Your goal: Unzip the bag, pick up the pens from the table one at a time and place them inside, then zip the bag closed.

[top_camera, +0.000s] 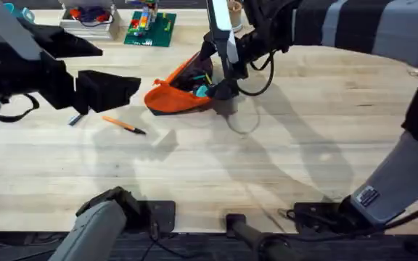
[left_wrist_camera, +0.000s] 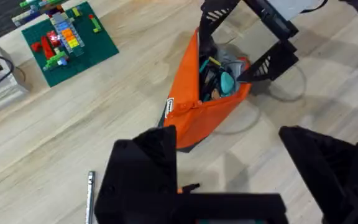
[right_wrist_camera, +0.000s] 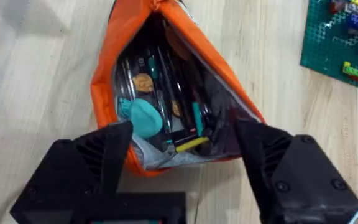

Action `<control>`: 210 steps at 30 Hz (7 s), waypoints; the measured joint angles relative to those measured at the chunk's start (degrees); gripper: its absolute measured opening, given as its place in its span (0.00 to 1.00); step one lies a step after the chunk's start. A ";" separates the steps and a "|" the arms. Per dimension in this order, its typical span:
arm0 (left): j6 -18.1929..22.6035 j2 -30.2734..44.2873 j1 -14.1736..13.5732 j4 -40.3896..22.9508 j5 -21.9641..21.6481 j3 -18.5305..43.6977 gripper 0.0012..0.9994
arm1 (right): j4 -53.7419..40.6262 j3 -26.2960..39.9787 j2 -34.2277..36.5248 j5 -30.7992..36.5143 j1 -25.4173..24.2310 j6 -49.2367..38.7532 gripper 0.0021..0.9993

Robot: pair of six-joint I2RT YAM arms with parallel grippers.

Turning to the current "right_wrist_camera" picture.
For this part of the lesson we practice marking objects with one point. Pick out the orange zip bag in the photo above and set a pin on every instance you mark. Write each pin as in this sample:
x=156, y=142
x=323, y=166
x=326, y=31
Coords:
x=172, y=87

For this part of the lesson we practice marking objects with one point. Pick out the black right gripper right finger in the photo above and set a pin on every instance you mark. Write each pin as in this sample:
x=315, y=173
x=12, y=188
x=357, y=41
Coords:
x=294, y=177

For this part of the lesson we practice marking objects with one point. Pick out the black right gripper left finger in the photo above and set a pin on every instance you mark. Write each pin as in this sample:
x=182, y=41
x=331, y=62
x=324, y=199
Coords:
x=85, y=168

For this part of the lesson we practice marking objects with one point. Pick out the green board with toy blocks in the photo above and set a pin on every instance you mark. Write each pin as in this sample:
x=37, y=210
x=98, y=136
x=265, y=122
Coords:
x=342, y=40

